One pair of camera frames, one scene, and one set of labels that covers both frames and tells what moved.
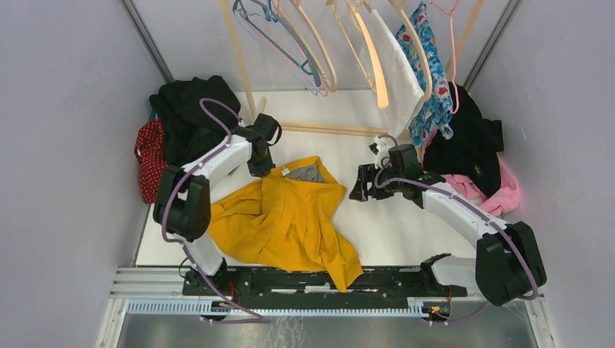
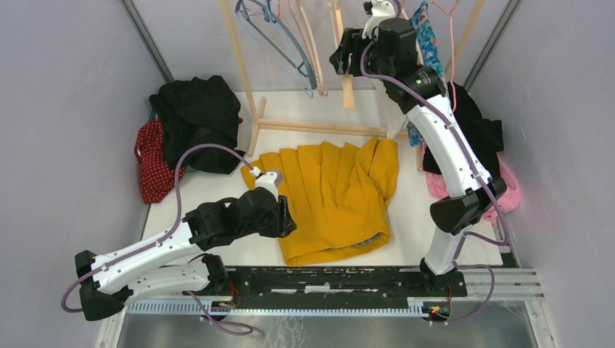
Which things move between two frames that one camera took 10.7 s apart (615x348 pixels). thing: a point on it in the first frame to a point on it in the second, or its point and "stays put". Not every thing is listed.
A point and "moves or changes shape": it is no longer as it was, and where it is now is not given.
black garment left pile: (196, 114) stays put
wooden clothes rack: (251, 104) stays put
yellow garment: (283, 220) moves or changes shape
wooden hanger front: (382, 92) to (338, 20)
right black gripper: (359, 191) to (340, 57)
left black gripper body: (261, 164) to (275, 223)
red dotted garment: (149, 149) stays put
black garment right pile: (473, 152) stays put
